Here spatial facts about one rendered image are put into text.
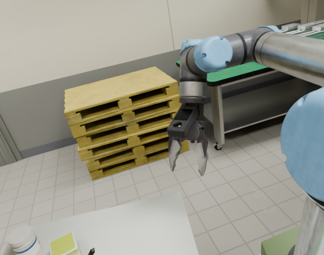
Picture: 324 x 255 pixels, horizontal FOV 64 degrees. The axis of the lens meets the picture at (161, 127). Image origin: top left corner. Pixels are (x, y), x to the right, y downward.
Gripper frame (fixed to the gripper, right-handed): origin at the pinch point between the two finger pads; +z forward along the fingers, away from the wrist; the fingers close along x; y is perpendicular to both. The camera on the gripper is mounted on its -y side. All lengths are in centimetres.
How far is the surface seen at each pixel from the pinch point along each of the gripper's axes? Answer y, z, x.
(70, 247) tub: -14.1, 24.0, 29.1
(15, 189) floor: 106, 80, 238
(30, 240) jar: -16, 25, 43
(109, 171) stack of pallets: 150, 56, 146
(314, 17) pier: 348, -142, -41
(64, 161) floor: 155, 56, 219
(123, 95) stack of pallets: 134, -24, 118
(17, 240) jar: -20, 24, 45
